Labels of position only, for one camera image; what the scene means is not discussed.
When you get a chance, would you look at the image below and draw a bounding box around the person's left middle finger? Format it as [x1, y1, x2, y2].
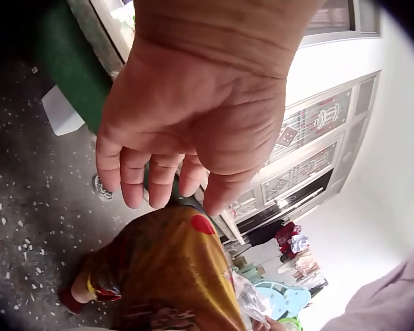
[148, 153, 180, 209]

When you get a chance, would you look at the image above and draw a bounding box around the person's left thumb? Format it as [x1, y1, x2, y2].
[203, 165, 259, 217]

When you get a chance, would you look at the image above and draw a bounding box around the person's left hand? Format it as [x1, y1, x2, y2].
[96, 0, 314, 217]

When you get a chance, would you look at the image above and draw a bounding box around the pile of clothes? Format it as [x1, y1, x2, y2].
[275, 221, 329, 289]

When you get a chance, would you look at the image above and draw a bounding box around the green plastic stool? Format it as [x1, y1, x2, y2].
[240, 264, 263, 281]

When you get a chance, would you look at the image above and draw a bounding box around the person's left index finger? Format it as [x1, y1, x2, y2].
[178, 155, 207, 198]

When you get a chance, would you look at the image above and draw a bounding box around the metal cabinet with patterned glass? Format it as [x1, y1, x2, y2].
[224, 71, 382, 245]

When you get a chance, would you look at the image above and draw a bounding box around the person's right hand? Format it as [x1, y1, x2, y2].
[262, 315, 280, 331]

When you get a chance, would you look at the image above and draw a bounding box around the person's left little finger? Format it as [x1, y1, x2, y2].
[96, 138, 122, 193]

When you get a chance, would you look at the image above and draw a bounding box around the round floor drain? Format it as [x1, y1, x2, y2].
[92, 174, 115, 202]

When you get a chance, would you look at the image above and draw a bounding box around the person's left ring finger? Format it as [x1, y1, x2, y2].
[119, 147, 150, 209]

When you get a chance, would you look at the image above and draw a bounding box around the blue plastic chair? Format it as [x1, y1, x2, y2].
[254, 279, 313, 326]

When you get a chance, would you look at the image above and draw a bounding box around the white rectangular piece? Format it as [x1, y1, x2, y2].
[41, 86, 86, 137]

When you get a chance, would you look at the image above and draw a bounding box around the clear bag of packets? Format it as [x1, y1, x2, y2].
[234, 275, 274, 326]

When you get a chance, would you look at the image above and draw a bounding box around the window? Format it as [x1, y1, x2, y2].
[302, 0, 383, 47]

